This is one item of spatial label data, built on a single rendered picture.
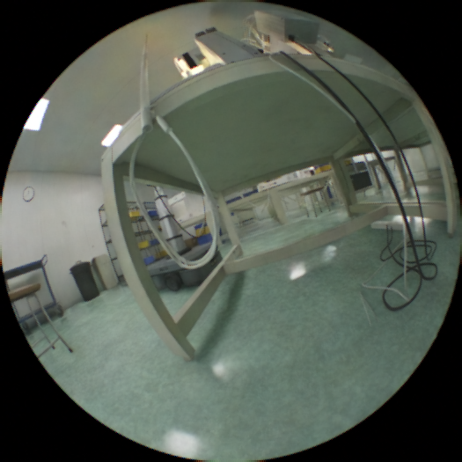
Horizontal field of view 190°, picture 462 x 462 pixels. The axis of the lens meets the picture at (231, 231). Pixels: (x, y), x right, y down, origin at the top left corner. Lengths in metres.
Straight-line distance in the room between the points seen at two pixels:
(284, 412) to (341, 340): 0.23
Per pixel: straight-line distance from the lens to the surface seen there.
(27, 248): 3.45
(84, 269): 2.86
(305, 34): 0.80
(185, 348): 0.49
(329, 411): 0.39
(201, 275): 1.03
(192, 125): 0.50
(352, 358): 0.43
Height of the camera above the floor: 0.38
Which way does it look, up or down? 3 degrees down
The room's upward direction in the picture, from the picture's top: 20 degrees counter-clockwise
